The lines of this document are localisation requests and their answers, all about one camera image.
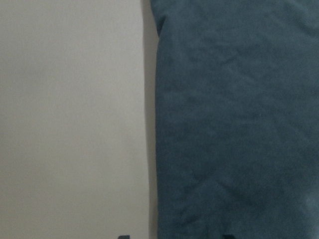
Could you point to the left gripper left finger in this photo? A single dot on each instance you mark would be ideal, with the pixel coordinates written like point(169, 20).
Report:
point(124, 237)

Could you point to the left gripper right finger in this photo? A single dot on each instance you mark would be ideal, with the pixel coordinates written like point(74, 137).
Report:
point(228, 236)

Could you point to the black printed t-shirt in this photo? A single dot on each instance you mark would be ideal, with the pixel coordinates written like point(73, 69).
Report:
point(237, 118)

